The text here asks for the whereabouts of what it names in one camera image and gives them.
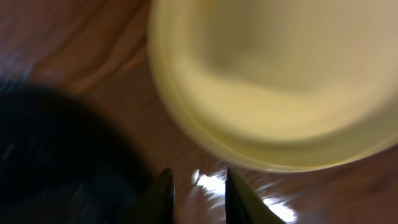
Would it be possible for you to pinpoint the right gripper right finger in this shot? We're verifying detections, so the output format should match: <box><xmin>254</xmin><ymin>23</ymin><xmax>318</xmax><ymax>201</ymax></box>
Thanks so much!
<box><xmin>224</xmin><ymin>168</ymin><xmax>285</xmax><ymax>224</ymax></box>

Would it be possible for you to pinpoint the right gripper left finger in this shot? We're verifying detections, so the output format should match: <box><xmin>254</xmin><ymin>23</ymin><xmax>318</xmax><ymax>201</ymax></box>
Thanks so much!
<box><xmin>120</xmin><ymin>169</ymin><xmax>175</xmax><ymax>224</ymax></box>

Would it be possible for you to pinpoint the yellow plate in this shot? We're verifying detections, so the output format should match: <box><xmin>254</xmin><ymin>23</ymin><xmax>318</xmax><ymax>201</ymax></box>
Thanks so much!
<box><xmin>148</xmin><ymin>0</ymin><xmax>397</xmax><ymax>172</ymax></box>

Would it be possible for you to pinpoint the round black serving tray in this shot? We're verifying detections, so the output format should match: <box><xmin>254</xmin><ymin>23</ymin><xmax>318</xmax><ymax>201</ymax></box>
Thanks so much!
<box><xmin>1</xmin><ymin>81</ymin><xmax>152</xmax><ymax>224</ymax></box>

